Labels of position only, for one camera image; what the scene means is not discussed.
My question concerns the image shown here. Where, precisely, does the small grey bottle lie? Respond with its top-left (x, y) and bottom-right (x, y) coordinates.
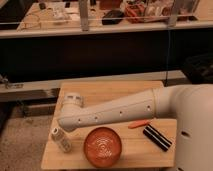
top-left (51, 127), bottom-right (71, 153)

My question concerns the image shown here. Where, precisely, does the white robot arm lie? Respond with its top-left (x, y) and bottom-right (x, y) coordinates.
top-left (57, 84), bottom-right (213, 171)

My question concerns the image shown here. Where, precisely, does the orange carrot toy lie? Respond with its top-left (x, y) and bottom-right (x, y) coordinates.
top-left (128, 120), bottom-right (150, 129)

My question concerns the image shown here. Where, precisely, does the orange ridged plate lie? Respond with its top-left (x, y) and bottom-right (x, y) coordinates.
top-left (83, 127), bottom-right (122, 168)

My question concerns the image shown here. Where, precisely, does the black striped eraser block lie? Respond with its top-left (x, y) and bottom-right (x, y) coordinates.
top-left (143, 124), bottom-right (172, 152)

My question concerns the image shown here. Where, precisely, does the black bag on shelf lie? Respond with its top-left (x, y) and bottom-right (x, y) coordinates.
top-left (102, 10), bottom-right (124, 25)

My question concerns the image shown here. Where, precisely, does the red tool on shelf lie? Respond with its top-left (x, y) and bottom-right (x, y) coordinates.
top-left (125, 4), bottom-right (145, 23)

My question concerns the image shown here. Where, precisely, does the black crate at right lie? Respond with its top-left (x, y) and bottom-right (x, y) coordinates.
top-left (182, 53), bottom-right (213, 84)

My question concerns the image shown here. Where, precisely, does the metal frame post left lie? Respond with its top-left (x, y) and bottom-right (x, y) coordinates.
top-left (78, 0), bottom-right (89, 31)

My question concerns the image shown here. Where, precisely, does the metal frame post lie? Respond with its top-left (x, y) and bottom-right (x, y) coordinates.
top-left (167, 0), bottom-right (184, 28)
top-left (78, 0), bottom-right (89, 31)

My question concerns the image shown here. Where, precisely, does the metal frame post right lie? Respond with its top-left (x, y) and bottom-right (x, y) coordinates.
top-left (167, 0), bottom-right (184, 28)

